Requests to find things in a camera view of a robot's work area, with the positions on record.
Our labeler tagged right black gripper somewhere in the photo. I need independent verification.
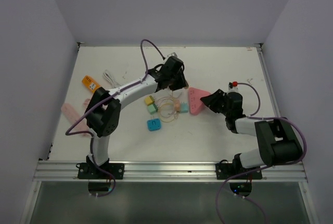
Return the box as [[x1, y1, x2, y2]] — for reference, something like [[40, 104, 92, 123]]
[[201, 90, 230, 117]]

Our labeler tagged pink power strip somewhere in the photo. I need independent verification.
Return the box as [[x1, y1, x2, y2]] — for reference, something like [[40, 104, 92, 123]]
[[61, 103, 91, 137], [188, 87, 211, 115]]

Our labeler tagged teal round plug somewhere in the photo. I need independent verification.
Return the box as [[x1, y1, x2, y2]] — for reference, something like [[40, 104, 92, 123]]
[[180, 102, 189, 114]]

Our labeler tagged yellow USB charger plug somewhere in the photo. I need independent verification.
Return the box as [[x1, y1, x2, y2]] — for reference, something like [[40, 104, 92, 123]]
[[144, 95, 155, 106]]

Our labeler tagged green USB charger plug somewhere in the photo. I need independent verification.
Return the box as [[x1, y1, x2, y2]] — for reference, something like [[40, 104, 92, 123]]
[[147, 103, 158, 115]]

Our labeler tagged blue plug adapter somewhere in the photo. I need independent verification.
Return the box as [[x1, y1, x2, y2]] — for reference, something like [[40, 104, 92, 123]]
[[147, 118, 162, 131]]

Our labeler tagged orange USB charger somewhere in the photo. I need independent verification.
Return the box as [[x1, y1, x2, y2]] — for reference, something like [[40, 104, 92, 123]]
[[82, 76, 100, 93]]

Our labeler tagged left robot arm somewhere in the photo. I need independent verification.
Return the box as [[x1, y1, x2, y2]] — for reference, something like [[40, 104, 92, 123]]
[[85, 56, 188, 179]]

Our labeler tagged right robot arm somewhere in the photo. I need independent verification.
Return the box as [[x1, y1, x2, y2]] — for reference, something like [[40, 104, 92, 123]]
[[200, 90, 306, 179]]

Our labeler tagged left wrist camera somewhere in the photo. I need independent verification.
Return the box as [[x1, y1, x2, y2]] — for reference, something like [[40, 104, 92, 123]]
[[166, 52, 177, 58]]

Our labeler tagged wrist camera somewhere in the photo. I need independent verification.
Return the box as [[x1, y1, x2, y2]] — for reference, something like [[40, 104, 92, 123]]
[[227, 81, 238, 93], [166, 52, 177, 58]]

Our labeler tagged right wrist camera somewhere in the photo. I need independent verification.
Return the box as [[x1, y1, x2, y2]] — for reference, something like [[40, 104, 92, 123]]
[[227, 81, 238, 93]]

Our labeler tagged white charger cable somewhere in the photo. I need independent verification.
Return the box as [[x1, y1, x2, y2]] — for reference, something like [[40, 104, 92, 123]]
[[103, 69, 122, 89]]

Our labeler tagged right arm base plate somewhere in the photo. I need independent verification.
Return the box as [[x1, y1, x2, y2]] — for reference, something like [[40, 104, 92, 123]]
[[215, 159, 263, 180]]

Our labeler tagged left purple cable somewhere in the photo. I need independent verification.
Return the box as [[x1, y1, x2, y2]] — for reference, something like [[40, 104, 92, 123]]
[[65, 39, 167, 136]]

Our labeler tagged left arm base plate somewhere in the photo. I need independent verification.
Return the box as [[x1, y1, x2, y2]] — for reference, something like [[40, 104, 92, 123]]
[[76, 163, 125, 180]]

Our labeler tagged aluminium front rail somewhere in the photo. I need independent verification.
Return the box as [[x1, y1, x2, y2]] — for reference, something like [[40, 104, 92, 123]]
[[33, 160, 307, 182]]

